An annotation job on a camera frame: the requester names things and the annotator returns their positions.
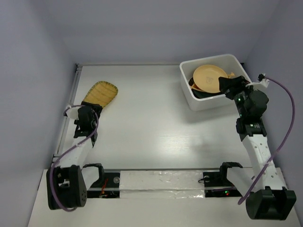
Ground orange leaf-shaped plate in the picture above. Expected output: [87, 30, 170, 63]
[189, 72, 235, 93]

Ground yellow green bamboo-pattern plate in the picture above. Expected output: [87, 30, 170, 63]
[82, 81, 118, 108]

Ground dark blue leaf dish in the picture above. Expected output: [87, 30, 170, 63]
[191, 89, 222, 99]

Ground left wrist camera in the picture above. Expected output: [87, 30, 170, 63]
[63, 105, 82, 120]

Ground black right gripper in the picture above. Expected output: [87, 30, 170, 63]
[218, 76, 257, 118]

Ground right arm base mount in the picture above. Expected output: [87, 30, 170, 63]
[198, 162, 243, 198]

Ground white plastic bin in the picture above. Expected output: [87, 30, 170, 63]
[179, 54, 251, 111]

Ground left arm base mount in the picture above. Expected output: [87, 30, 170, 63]
[83, 163, 120, 199]

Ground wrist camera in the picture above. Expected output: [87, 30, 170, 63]
[246, 73, 269, 90]
[63, 105, 82, 120]

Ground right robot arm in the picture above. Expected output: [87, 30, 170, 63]
[218, 74, 296, 220]

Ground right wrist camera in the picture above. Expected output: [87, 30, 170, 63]
[246, 73, 269, 90]

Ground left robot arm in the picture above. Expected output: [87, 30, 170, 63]
[46, 102, 105, 212]

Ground white front panel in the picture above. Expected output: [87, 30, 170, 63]
[28, 177, 300, 227]

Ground aluminium side rail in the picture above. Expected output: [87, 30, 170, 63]
[51, 64, 82, 163]

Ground yellow round plate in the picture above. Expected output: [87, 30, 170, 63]
[193, 64, 228, 94]

